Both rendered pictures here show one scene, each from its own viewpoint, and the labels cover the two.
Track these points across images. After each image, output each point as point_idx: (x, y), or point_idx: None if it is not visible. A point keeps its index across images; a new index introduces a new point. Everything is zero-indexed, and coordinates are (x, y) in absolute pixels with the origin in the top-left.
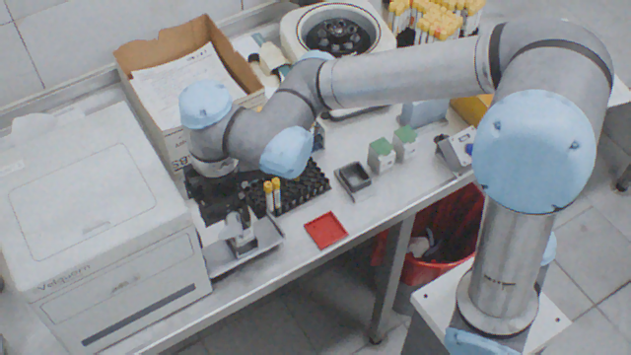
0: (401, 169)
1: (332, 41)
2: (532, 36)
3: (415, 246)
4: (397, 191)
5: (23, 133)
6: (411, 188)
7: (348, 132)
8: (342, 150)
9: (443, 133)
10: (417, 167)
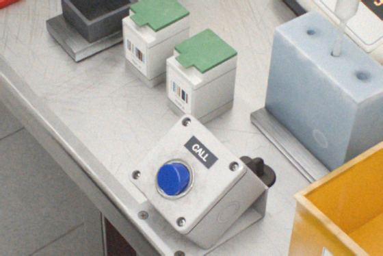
0: (151, 103)
1: None
2: None
3: None
4: (83, 98)
5: None
6: (93, 121)
7: (245, 13)
8: (191, 7)
9: (260, 160)
10: (161, 131)
